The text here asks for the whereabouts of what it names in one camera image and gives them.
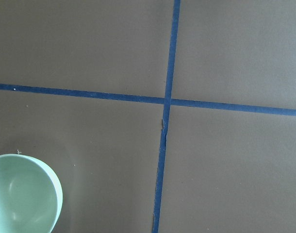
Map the green bowl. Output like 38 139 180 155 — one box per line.
0 154 63 233

